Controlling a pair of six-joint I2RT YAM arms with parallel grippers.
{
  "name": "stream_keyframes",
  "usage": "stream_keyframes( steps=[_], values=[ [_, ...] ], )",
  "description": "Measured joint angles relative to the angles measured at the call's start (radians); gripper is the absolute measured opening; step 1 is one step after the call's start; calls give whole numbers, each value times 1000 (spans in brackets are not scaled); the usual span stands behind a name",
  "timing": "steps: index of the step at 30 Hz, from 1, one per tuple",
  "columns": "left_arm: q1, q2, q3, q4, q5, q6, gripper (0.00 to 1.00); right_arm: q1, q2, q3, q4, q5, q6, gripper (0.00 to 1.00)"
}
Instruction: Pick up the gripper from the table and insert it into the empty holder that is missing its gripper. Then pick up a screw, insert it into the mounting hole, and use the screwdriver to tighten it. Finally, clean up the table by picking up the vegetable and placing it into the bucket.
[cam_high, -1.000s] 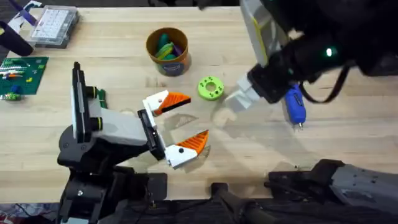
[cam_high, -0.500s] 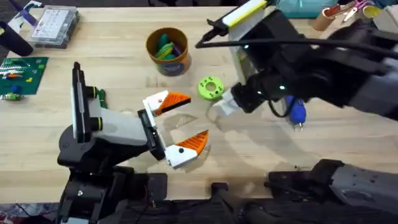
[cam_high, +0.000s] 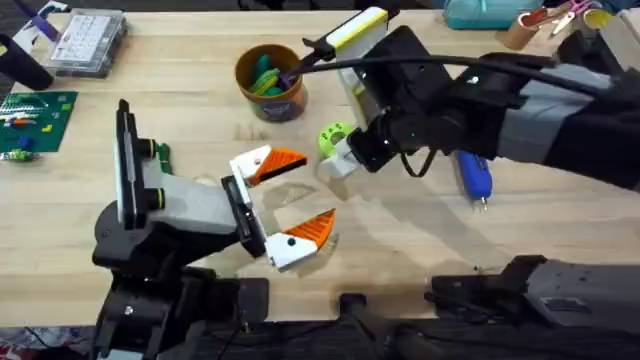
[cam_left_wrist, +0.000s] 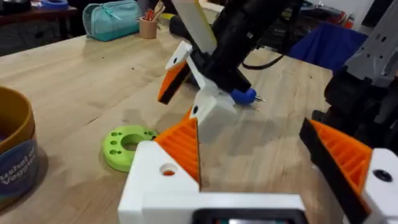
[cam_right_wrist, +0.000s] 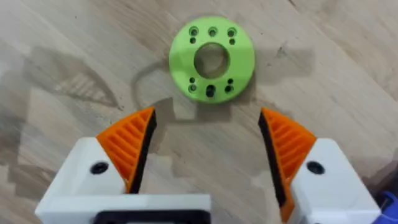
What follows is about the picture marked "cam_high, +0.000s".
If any black cylinder tool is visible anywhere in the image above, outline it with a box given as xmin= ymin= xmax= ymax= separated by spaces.
xmin=0 ymin=33 xmax=56 ymax=92

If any white box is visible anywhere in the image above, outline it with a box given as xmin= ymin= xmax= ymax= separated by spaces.
xmin=598 ymin=9 xmax=640 ymax=72

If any left wrist upright plate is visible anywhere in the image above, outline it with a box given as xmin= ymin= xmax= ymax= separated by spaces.
xmin=113 ymin=98 xmax=167 ymax=232

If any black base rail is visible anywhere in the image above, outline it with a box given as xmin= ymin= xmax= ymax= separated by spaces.
xmin=169 ymin=293 xmax=640 ymax=360

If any green board with blocks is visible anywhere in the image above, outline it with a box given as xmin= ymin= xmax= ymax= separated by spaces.
xmin=0 ymin=90 xmax=80 ymax=163

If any wrist upright plate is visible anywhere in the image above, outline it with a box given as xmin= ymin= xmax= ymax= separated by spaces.
xmin=327 ymin=6 xmax=390 ymax=129
xmin=113 ymin=98 xmax=167 ymax=232

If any tan cup with utensils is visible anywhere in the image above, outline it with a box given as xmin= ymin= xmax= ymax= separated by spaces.
xmin=494 ymin=0 xmax=594 ymax=52

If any green toy vegetable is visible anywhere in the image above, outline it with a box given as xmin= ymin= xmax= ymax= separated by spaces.
xmin=154 ymin=142 xmax=175 ymax=176

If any clear plastic parts box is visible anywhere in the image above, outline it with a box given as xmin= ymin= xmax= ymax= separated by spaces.
xmin=45 ymin=8 xmax=128 ymax=80

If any green disc with holes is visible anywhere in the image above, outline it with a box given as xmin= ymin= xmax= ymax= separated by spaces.
xmin=317 ymin=121 xmax=358 ymax=158

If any yellow tape roll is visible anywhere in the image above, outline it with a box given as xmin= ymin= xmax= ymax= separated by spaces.
xmin=581 ymin=7 xmax=616 ymax=32

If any purple handled tool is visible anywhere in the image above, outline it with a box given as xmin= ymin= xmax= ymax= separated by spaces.
xmin=12 ymin=0 xmax=70 ymax=51

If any long black cable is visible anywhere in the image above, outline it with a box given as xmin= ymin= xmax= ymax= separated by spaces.
xmin=284 ymin=37 xmax=640 ymax=106

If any short black cable loop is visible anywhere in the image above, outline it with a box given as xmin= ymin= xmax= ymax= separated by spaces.
xmin=398 ymin=147 xmax=438 ymax=180

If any blue electric screwdriver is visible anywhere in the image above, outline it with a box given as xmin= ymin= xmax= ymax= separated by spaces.
xmin=454 ymin=149 xmax=494 ymax=211

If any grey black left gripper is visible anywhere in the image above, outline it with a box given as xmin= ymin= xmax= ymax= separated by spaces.
xmin=92 ymin=144 xmax=338 ymax=279

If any right wrist upright plate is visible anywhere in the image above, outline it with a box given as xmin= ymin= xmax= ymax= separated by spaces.
xmin=327 ymin=6 xmax=390 ymax=129

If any teal zip pouch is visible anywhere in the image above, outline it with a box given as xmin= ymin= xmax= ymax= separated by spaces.
xmin=442 ymin=0 xmax=545 ymax=32

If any brown tub with toys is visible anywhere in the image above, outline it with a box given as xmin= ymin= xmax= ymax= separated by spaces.
xmin=234 ymin=43 xmax=309 ymax=124

